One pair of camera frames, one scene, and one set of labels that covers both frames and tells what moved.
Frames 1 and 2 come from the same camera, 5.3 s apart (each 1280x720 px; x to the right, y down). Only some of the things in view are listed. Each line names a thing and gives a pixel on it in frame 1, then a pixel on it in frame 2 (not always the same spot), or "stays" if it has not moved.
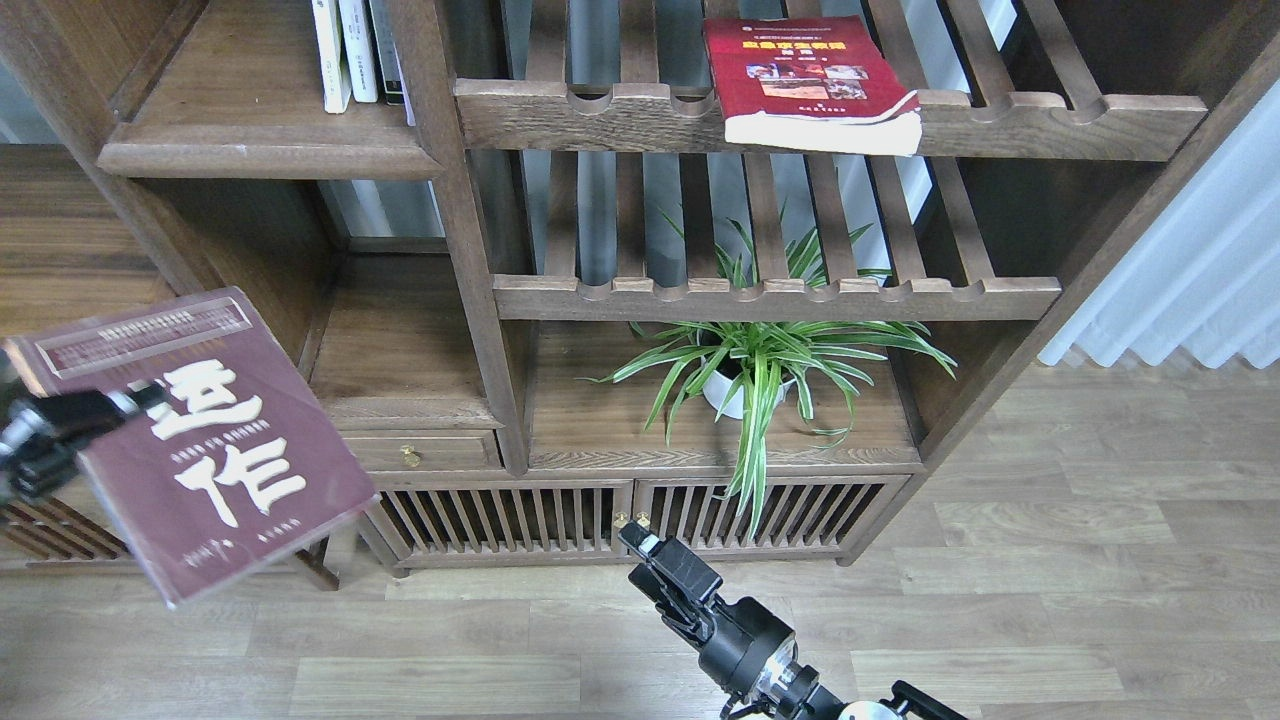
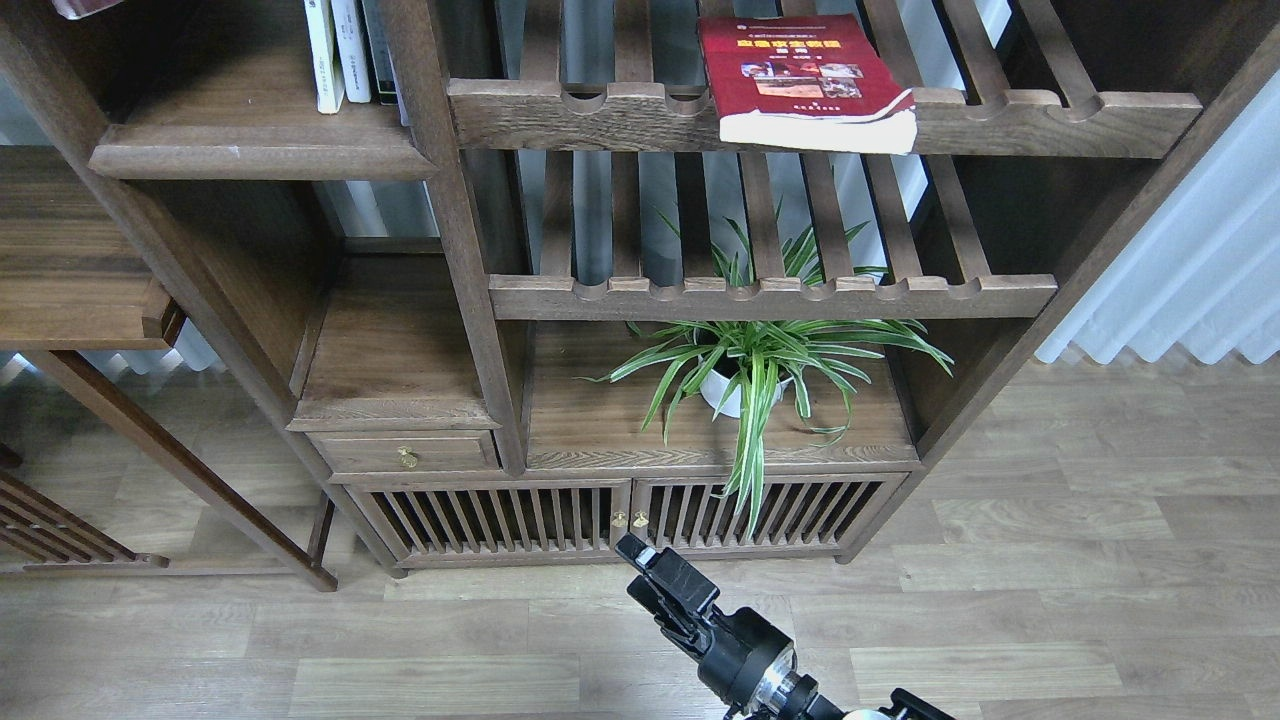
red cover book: x=809 y=82 stays
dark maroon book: x=237 y=464 → x=75 y=9
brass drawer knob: x=410 y=456 stays
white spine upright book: x=359 y=49 stays
